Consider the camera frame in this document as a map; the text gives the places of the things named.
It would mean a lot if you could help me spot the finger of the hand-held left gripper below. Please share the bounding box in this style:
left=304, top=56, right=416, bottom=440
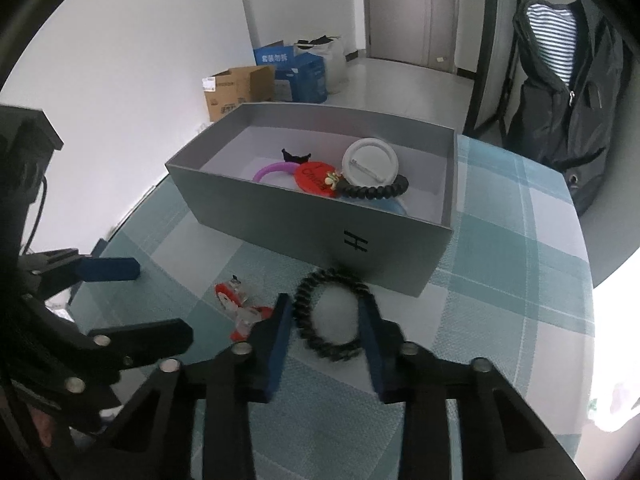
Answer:
left=20, top=248, right=142, bottom=302
left=22, top=295, right=195, bottom=413

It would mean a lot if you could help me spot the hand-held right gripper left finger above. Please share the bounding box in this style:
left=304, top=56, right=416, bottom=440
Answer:
left=100, top=292, right=293, bottom=480

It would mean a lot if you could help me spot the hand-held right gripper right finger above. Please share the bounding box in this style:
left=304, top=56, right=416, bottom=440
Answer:
left=356, top=292, right=586, bottom=480

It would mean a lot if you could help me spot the black spiral hair tie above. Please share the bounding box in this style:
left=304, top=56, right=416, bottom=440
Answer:
left=291, top=267, right=373, bottom=361
left=340, top=172, right=410, bottom=200

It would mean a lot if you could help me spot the red cartoon hair clip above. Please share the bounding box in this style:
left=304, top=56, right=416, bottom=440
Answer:
left=215, top=275, right=276, bottom=341

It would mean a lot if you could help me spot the grey cardboard box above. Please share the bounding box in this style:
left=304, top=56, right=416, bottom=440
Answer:
left=165, top=102, right=458, bottom=298

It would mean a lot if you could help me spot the light blue ring bracelet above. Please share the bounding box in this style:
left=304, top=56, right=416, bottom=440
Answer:
left=345, top=195, right=408, bottom=216

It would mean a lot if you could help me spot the round red badge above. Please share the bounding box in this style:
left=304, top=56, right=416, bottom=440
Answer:
left=294, top=160, right=346, bottom=198

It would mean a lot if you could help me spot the purple ring bracelet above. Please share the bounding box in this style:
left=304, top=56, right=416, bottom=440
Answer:
left=252, top=160, right=301, bottom=183

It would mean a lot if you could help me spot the round white pin badge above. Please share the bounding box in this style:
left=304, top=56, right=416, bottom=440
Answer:
left=341, top=137, right=401, bottom=190

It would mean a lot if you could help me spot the checked teal tablecloth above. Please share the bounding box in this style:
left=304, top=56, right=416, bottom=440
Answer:
left=65, top=135, right=598, bottom=480

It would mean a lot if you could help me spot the brown cardboard box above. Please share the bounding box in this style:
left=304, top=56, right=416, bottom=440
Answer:
left=202, top=65, right=277, bottom=122

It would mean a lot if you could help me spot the blue cardboard box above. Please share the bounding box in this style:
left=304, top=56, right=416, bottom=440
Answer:
left=254, top=40, right=328, bottom=103

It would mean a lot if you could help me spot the white sack with dark contents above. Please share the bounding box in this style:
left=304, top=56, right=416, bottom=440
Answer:
left=294, top=35, right=351, bottom=95

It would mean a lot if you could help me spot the black metal coat rack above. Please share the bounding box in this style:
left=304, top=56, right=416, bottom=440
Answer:
left=462, top=0, right=526, bottom=141

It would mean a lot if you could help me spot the black jacket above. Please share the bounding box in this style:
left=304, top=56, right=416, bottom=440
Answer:
left=502, top=0, right=632, bottom=218

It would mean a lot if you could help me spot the grey door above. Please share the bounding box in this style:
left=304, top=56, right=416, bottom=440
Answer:
left=361, top=0, right=458, bottom=73

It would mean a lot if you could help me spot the striped shirt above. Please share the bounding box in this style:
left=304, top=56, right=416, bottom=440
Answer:
left=525, top=2, right=576, bottom=86

